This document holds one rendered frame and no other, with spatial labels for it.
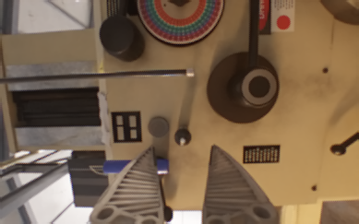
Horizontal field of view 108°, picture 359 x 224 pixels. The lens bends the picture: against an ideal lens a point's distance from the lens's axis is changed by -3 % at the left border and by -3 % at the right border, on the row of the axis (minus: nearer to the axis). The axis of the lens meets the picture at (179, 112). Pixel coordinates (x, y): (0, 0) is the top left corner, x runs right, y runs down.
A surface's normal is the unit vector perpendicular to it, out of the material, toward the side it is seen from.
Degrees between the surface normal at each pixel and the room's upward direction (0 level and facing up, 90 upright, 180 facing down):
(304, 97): 90
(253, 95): 90
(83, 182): 90
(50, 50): 90
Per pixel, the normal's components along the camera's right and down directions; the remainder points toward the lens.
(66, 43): -0.03, 0.11
